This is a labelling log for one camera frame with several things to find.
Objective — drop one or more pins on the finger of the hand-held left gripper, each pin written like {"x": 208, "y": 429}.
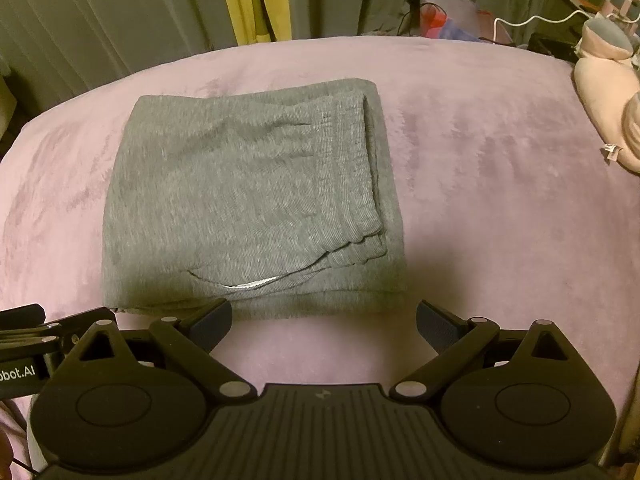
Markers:
{"x": 25, "y": 335}

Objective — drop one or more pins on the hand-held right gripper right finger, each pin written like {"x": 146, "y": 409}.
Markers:
{"x": 435, "y": 325}

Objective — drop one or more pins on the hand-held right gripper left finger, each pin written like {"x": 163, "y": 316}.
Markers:
{"x": 212, "y": 322}

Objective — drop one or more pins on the grey ribbed pants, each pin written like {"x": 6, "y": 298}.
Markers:
{"x": 250, "y": 195}

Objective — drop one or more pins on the pink fleece blanket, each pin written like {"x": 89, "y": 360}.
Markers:
{"x": 500, "y": 185}

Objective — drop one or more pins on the pink plush bunny toy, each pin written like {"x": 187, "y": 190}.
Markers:
{"x": 607, "y": 90}

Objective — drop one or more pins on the black box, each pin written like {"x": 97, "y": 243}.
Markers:
{"x": 550, "y": 45}

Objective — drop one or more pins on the plastic bag with colourful contents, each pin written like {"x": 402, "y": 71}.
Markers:
{"x": 445, "y": 12}

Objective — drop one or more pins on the yellow curtain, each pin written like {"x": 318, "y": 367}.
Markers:
{"x": 250, "y": 0}

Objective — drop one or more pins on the grey curtain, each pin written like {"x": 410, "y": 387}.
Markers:
{"x": 125, "y": 5}

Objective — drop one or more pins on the pink stand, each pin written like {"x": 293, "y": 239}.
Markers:
{"x": 622, "y": 2}

